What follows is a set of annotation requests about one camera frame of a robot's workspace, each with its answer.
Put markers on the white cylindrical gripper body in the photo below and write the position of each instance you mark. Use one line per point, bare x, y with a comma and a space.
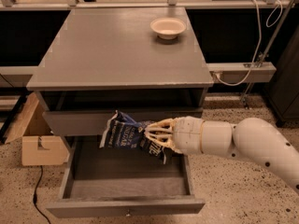
187, 134

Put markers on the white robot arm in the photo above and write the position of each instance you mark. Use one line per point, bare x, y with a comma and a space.
251, 139

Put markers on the slanted metal pole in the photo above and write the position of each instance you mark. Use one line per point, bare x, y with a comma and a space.
257, 60

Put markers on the grey wooden drawer cabinet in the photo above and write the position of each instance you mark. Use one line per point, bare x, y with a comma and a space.
109, 58

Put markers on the dark grey side cabinet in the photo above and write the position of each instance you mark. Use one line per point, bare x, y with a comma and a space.
282, 91

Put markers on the closed grey middle drawer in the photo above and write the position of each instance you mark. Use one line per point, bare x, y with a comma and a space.
94, 122

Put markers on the white paper bowl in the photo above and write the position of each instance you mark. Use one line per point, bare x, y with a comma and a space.
168, 28

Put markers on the grey metal rail beam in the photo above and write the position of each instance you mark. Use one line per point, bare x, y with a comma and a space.
237, 73

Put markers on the open grey bottom drawer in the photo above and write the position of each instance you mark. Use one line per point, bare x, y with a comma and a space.
103, 182

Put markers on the cardboard box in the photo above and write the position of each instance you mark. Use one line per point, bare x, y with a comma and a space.
38, 145

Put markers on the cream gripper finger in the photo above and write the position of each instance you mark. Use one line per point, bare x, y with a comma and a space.
165, 126
163, 139

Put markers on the blue Kettle chip bag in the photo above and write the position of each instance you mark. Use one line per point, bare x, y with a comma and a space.
125, 133

